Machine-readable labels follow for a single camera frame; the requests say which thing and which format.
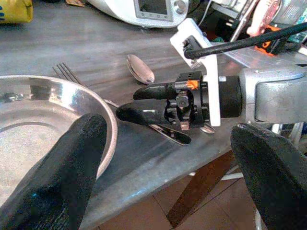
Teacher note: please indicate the silver metal fork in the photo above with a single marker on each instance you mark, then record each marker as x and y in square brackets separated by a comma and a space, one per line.
[67, 72]

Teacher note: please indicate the white metal stand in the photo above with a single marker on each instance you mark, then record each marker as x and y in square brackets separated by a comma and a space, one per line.
[297, 136]

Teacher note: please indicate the yellow bag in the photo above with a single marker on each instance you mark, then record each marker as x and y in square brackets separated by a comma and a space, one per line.
[14, 10]

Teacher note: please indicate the pink plastic object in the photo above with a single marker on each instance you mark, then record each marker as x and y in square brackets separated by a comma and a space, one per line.
[261, 14]

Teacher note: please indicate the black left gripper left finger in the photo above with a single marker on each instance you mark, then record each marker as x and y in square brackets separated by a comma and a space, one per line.
[55, 182]

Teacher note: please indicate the orange and black tool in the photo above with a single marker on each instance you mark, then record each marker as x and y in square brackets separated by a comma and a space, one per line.
[271, 40]

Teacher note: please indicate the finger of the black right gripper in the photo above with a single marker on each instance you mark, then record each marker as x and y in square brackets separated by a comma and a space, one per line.
[153, 92]
[139, 113]

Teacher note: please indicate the stainless steel plate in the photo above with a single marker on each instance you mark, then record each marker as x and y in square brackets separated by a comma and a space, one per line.
[36, 107]

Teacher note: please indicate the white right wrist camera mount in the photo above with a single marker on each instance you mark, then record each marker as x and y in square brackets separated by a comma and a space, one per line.
[213, 95]

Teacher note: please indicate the silver metal spoon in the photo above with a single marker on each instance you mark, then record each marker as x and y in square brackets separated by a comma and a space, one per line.
[141, 69]

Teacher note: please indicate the brown paper scrap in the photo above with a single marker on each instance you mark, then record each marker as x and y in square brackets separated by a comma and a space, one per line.
[75, 3]

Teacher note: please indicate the brown wooden table leg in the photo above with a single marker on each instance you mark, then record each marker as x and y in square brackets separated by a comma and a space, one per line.
[192, 198]

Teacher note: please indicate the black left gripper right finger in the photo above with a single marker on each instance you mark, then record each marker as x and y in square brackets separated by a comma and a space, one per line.
[275, 182]

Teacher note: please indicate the white kitchen appliance with screen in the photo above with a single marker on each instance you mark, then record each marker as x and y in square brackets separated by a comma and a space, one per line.
[108, 9]

